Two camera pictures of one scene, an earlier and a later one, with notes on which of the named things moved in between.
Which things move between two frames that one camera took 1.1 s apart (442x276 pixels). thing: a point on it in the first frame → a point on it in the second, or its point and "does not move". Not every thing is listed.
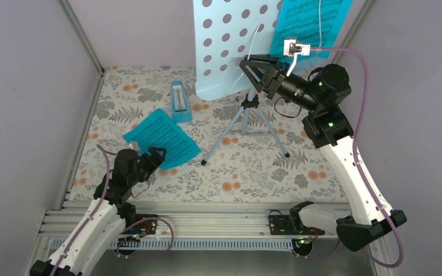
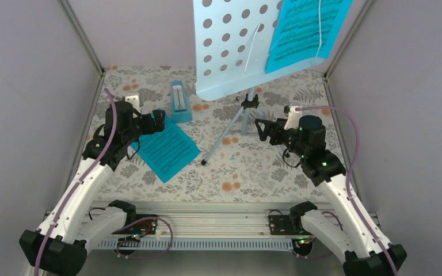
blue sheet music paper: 315,22 does not move
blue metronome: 180,110 does not move
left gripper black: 153,165 → 149,128
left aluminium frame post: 82,35 does not move
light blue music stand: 226,31 does not move
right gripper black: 269,85 → 277,126
